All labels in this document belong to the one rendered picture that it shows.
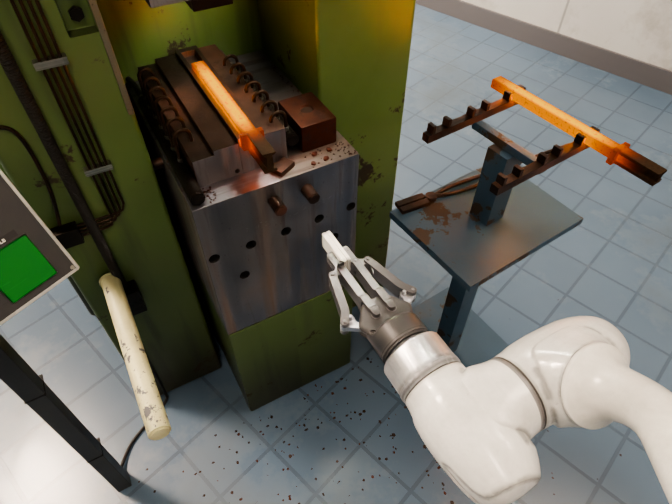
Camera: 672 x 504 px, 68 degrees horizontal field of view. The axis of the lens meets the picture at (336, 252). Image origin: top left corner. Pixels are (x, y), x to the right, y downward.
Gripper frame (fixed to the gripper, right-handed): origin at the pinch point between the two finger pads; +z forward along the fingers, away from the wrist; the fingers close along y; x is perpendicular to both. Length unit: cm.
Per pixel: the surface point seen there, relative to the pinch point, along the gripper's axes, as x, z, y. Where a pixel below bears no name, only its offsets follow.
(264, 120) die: -0.3, 39.7, 4.9
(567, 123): -4, 12, 65
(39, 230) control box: 3.7, 23.2, -39.6
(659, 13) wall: -60, 116, 270
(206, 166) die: -3.5, 35.1, -10.0
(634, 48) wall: -82, 121, 269
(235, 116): 1.3, 41.6, -0.6
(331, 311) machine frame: -63, 29, 15
